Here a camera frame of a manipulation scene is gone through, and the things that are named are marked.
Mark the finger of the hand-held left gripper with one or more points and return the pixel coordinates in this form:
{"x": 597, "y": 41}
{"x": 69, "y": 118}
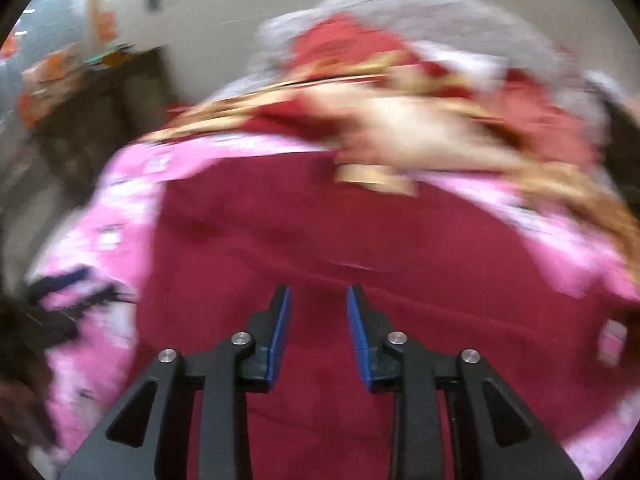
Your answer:
{"x": 60, "y": 282}
{"x": 107, "y": 297}

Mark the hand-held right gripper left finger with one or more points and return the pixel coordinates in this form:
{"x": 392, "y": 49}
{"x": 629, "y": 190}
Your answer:
{"x": 280, "y": 340}

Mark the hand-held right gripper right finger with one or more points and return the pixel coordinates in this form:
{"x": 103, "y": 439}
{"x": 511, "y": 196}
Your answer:
{"x": 359, "y": 340}

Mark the dark red garment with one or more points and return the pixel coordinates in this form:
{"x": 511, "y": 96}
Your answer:
{"x": 300, "y": 220}

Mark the pink penguin print blanket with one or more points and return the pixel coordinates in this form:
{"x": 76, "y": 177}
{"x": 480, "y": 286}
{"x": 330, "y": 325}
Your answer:
{"x": 115, "y": 200}

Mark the dark wooden side table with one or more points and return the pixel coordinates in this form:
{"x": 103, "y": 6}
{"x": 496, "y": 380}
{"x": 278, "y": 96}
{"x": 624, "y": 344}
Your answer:
{"x": 100, "y": 110}

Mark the pale grey window curtain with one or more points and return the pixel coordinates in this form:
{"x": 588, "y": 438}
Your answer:
{"x": 55, "y": 25}

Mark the orange wooden pole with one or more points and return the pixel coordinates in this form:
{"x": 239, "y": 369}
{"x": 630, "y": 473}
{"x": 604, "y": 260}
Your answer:
{"x": 97, "y": 5}

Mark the red and gold blanket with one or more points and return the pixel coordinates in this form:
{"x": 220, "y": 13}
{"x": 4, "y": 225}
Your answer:
{"x": 340, "y": 45}

